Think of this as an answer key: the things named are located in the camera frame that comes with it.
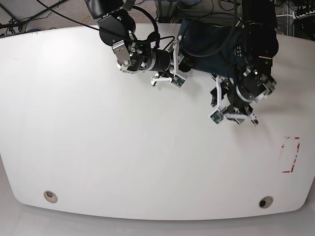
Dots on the table cable grommet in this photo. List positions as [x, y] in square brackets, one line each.
[265, 202]
[50, 197]

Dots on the left table cable grommet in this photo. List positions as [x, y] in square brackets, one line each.
[50, 197]

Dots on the dark teal T-shirt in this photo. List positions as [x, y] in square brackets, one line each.
[213, 50]

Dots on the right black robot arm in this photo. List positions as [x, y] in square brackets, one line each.
[117, 30]

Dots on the white power strip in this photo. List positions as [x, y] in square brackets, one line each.
[304, 12]

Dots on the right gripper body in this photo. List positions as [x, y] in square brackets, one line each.
[133, 58]

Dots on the black tripod leg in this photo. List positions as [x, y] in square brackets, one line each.
[24, 9]

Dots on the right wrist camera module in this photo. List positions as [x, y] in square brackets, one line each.
[177, 81]

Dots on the right table cable grommet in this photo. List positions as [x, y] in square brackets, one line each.
[265, 202]

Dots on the red tape rectangle marking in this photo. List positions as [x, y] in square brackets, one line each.
[288, 154]

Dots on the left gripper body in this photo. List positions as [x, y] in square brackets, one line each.
[234, 98]

